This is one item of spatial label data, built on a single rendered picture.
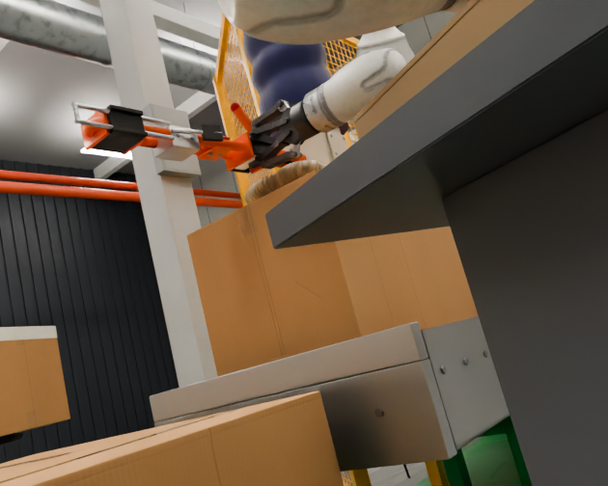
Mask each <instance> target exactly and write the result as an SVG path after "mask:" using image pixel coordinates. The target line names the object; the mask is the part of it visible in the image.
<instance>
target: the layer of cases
mask: <svg viewBox="0 0 608 486"><path fill-rule="evenodd" d="M0 486H344V483H343V480H342V476H341V472H340V468H339V464H338V460H337V456H336V452H335V448H334V445H333V441H332V437H331V433H330V430H329V426H328V422H327V418H326V414H325V411H324V407H323V403H322V399H321V395H320V392H319V391H313V392H309V393H304V394H300V395H296V396H292V397H287V398H283V399H279V400H274V401H270V402H265V403H262V404H257V405H253V406H248V407H244V408H239V409H235V410H231V411H227V412H223V413H218V414H214V415H209V416H205V417H200V418H193V419H189V420H184V421H180V422H176V423H171V424H168V425H162V426H158V427H154V428H150V429H145V430H141V431H136V432H132V433H128V434H123V435H120V436H115V437H111V438H106V439H102V440H97V441H93V442H88V443H85V444H80V445H73V446H68V447H64V448H59V449H55V450H50V451H47V452H42V453H38V454H33V455H29V456H26V457H22V458H19V459H15V460H13V461H9V462H6V463H2V464H0Z"/></svg>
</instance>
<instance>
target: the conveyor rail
mask: <svg viewBox="0 0 608 486"><path fill-rule="evenodd" d="M421 332H422V336H423V339H424V343H425V346H426V348H427V352H428V359H429V360H430V363H431V367H432V370H433V374H434V377H435V380H436V384H437V387H438V389H439V393H440V396H441V400H442V403H443V406H444V410H445V413H446V417H447V420H448V423H449V426H450V429H451V432H452V436H453V439H454V443H455V446H456V450H459V449H460V448H462V447H463V446H465V445H467V444H468V443H470V442H471V441H473V440H474V439H476V438H477V437H479V436H480V435H482V434H483V433H484V432H485V431H487V430H488V429H490V428H491V427H493V426H494V425H496V424H497V423H499V422H500V421H502V420H503V419H505V418H507V417H508V416H509V415H510V413H509V410H508V407H507V403H506V400H505V397H504V395H503V392H502V389H501V386H500V382H499V379H498V376H497V373H496V370H495V367H494V363H493V361H492V358H491V355H490V352H489V349H488V346H487V342H486V339H485V336H484V331H483V328H482V324H481V321H480V318H479V317H478V316H476V317H472V318H468V319H464V320H460V321H457V322H453V323H449V324H445V325H441V326H437V327H433V328H429V329H425V330H422V331H421Z"/></svg>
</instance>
